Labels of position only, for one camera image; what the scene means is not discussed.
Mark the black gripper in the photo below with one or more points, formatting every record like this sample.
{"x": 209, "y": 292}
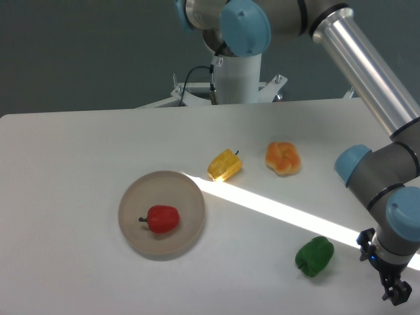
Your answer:
{"x": 389, "y": 266}

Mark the red bell pepper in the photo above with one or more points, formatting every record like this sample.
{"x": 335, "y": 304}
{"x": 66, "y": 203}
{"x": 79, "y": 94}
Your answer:
{"x": 161, "y": 219}

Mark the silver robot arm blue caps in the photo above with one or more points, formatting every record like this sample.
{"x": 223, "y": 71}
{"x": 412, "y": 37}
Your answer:
{"x": 238, "y": 32}

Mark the green bell pepper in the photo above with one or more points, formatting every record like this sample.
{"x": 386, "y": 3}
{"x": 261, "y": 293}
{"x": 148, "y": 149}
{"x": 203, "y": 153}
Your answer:
{"x": 314, "y": 256}

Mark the yellow bell pepper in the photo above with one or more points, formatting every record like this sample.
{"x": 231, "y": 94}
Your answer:
{"x": 224, "y": 166}

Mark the beige round plate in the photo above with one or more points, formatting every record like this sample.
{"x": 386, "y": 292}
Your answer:
{"x": 162, "y": 188}

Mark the orange knotted bread roll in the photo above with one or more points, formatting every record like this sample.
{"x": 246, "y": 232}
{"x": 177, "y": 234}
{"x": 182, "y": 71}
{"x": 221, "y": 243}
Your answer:
{"x": 283, "y": 158}

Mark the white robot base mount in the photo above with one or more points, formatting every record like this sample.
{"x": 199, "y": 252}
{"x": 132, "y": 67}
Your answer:
{"x": 227, "y": 80}

